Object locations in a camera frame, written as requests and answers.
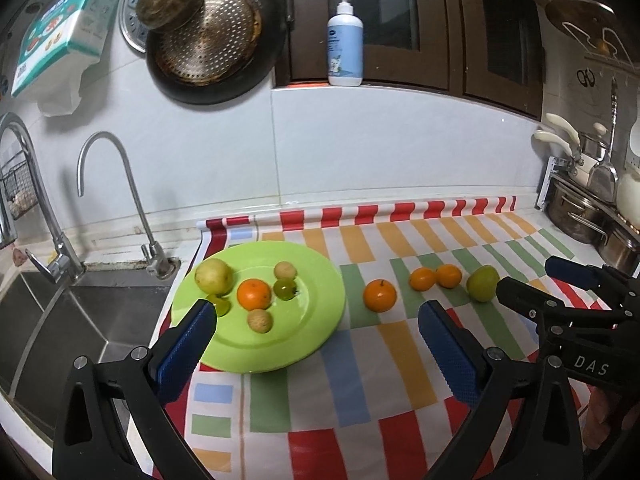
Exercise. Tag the large chrome faucet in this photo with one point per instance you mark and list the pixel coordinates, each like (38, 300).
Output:
(55, 240)

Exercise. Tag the stainless steel pot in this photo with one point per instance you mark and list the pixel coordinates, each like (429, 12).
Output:
(620, 247)
(575, 212)

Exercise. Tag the green apple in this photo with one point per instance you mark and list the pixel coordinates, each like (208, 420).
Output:
(482, 283)

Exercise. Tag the white blue pump bottle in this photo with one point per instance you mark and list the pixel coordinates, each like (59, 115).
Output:
(345, 50)

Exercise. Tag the small green tangerine with stem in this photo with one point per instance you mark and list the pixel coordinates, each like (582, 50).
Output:
(285, 290)

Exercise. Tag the small brass saucepan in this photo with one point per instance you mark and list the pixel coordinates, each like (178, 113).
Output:
(167, 2)

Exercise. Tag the dark wooden window frame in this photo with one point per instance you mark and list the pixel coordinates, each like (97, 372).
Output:
(450, 25)

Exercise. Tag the white ceramic teapot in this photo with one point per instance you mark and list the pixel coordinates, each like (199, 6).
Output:
(630, 197)

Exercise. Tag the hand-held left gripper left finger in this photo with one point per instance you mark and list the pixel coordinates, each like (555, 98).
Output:
(187, 347)

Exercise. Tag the black frying pan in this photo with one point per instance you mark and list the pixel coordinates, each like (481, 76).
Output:
(210, 45)

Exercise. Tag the small orange tangerine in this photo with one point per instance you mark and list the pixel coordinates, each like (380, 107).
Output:
(448, 276)
(422, 279)

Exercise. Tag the small tan round fruit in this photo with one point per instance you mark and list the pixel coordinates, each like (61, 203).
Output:
(285, 270)
(260, 320)

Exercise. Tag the person's right hand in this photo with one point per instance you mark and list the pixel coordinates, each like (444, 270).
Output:
(600, 412)

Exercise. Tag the large orange tangerine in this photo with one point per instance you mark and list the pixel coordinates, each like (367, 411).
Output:
(254, 294)

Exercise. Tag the black scissors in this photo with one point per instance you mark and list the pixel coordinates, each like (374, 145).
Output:
(585, 76)

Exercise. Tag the stainless steel double sink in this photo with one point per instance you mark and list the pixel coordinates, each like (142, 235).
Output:
(75, 330)

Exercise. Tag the thin gooseneck faucet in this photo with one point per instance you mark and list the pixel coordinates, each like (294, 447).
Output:
(135, 200)

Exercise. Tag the metal slotted spatula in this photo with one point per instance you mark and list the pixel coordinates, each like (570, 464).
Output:
(602, 177)

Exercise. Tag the small lidded steel pot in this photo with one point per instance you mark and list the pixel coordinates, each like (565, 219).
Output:
(592, 145)

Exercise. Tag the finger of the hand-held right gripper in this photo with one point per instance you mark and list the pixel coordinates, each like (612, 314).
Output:
(525, 297)
(570, 269)

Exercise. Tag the green plate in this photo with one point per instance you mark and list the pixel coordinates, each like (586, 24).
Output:
(300, 330)

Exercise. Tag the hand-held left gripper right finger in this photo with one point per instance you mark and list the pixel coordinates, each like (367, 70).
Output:
(450, 352)

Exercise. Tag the orange tangerine with stem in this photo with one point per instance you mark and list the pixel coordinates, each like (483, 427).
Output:
(380, 296)

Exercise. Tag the white plastic spoon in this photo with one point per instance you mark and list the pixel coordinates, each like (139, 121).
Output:
(635, 137)

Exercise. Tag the yellow-green pear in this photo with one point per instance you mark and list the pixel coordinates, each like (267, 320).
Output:
(213, 276)

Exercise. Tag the perforated metal steamer plate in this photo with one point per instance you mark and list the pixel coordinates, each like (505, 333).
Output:
(131, 20)

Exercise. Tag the striped colourful tablecloth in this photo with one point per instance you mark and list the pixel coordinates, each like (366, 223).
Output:
(360, 390)

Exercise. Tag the green paper towel pack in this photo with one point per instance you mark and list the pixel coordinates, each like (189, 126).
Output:
(60, 35)

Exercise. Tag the white rack bracket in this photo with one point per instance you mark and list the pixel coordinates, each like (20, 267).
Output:
(545, 182)

